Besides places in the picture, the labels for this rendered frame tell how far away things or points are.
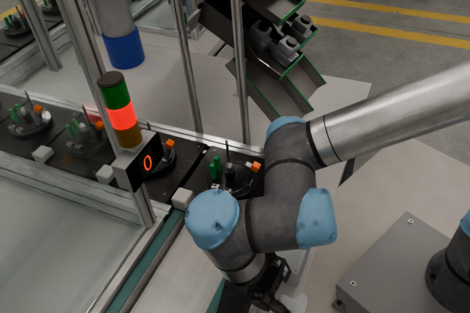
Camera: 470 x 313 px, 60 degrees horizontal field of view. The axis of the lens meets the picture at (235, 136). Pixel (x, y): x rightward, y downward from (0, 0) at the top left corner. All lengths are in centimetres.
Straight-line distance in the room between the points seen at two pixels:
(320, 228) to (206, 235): 14
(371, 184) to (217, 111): 62
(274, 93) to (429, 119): 73
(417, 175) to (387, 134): 78
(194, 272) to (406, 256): 50
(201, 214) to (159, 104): 112
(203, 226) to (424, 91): 33
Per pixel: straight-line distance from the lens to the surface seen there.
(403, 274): 103
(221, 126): 148
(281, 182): 56
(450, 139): 288
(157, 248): 107
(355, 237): 117
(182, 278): 105
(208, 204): 55
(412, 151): 144
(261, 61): 110
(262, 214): 54
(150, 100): 167
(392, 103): 58
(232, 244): 55
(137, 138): 85
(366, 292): 98
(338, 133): 59
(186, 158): 122
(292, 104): 129
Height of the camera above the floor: 182
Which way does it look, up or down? 42 degrees down
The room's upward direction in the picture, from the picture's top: 6 degrees counter-clockwise
